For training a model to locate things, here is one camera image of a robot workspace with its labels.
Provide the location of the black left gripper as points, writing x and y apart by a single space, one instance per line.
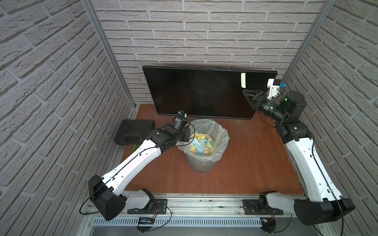
183 133

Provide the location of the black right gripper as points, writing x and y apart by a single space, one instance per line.
262 98

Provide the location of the clear plastic bin liner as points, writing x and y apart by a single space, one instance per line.
212 128

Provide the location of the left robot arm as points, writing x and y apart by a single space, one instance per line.
107 192

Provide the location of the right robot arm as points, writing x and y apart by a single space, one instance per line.
324 202

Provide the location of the green sticky note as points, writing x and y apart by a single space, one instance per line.
243 80

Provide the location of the pile of discarded sticky notes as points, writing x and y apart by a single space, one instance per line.
202 144

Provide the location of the black AOC monitor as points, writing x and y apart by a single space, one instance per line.
204 92

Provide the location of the grey waste bin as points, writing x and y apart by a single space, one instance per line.
201 164

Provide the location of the black plastic tool case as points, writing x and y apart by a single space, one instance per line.
133 132

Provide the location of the left small circuit board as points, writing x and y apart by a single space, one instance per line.
146 221

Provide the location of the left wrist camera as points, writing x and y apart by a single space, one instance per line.
182 115

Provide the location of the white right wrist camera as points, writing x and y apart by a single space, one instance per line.
274 88

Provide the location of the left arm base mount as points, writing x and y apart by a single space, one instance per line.
155 206

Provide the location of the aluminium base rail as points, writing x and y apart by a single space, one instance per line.
184 210

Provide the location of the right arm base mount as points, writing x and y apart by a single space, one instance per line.
259 207

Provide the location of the right aluminium corner post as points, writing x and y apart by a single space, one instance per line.
319 20

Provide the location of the aluminium corner post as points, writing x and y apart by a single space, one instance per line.
92 15
319 20

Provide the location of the left aluminium corner post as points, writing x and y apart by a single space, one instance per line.
92 15

